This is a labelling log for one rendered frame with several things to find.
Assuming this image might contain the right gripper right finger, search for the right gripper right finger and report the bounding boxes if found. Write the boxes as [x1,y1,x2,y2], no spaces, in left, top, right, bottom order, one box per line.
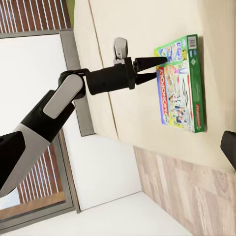
[220,130,236,170]

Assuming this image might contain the board game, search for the board game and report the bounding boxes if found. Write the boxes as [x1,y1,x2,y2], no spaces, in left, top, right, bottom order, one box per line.
[154,34,205,134]

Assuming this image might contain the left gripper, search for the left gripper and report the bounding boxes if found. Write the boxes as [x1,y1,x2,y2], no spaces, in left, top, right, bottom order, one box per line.
[101,57,168,92]

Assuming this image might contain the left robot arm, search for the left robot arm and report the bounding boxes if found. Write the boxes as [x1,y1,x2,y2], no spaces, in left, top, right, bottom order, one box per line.
[0,37,168,198]

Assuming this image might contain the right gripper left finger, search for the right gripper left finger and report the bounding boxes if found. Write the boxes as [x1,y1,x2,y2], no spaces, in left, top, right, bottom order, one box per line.
[0,131,26,190]

